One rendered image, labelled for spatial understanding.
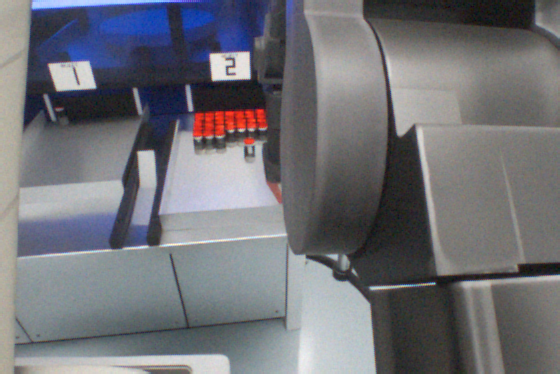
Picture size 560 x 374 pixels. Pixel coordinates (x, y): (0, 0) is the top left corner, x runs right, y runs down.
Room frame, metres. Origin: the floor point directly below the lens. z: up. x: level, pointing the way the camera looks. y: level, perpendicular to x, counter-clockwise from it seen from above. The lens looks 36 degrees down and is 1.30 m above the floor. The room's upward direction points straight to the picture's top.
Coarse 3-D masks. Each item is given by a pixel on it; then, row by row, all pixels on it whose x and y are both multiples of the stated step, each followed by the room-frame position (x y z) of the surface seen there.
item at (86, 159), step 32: (32, 128) 0.77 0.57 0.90; (64, 128) 0.82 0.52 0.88; (96, 128) 0.81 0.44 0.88; (128, 128) 0.81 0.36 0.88; (32, 160) 0.67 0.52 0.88; (64, 160) 0.67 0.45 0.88; (96, 160) 0.67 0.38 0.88; (128, 160) 0.62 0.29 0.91; (32, 192) 0.53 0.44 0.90; (64, 192) 0.54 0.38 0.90; (96, 192) 0.54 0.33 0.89
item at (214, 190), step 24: (192, 144) 0.73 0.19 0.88; (168, 168) 0.59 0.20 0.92; (192, 168) 0.64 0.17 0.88; (216, 168) 0.64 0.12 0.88; (240, 168) 0.64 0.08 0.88; (168, 192) 0.54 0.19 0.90; (192, 192) 0.56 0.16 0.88; (216, 192) 0.56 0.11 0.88; (240, 192) 0.56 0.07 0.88; (264, 192) 0.56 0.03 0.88; (168, 216) 0.46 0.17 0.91; (192, 216) 0.46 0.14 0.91; (216, 216) 0.47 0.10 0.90; (240, 216) 0.47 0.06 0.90; (264, 216) 0.48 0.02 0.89
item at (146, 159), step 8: (144, 152) 0.61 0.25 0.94; (152, 152) 0.61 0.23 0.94; (144, 160) 0.60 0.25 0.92; (152, 160) 0.60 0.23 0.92; (144, 168) 0.59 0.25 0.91; (152, 168) 0.59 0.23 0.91; (144, 176) 0.58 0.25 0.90; (152, 176) 0.58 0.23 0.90; (144, 184) 0.58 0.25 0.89; (152, 184) 0.58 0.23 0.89; (144, 192) 0.56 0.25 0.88; (152, 192) 0.56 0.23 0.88; (144, 200) 0.54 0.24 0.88; (152, 200) 0.53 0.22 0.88; (136, 208) 0.51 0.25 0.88; (144, 208) 0.51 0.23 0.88; (136, 216) 0.49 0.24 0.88; (144, 216) 0.49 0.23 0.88; (136, 224) 0.47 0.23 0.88
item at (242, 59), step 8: (216, 56) 0.83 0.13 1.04; (224, 56) 0.83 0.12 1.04; (232, 56) 0.84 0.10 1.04; (240, 56) 0.84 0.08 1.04; (248, 56) 0.84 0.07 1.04; (216, 64) 0.83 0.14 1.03; (224, 64) 0.83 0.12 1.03; (232, 64) 0.84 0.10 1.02; (240, 64) 0.84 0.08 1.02; (248, 64) 0.84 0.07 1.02; (216, 72) 0.83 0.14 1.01; (224, 72) 0.83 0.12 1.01; (232, 72) 0.84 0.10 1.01; (240, 72) 0.84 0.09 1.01; (248, 72) 0.84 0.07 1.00
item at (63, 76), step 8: (48, 64) 0.78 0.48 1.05; (56, 64) 0.79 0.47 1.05; (64, 64) 0.79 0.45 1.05; (72, 64) 0.79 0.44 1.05; (80, 64) 0.79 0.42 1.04; (88, 64) 0.80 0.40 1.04; (56, 72) 0.79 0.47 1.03; (64, 72) 0.79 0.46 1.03; (72, 72) 0.79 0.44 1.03; (80, 72) 0.79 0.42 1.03; (88, 72) 0.79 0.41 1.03; (56, 80) 0.78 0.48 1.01; (64, 80) 0.79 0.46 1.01; (72, 80) 0.79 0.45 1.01; (80, 80) 0.79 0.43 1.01; (88, 80) 0.79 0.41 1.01; (56, 88) 0.78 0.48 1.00; (64, 88) 0.79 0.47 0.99; (72, 88) 0.79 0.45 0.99; (80, 88) 0.79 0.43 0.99; (88, 88) 0.79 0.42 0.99
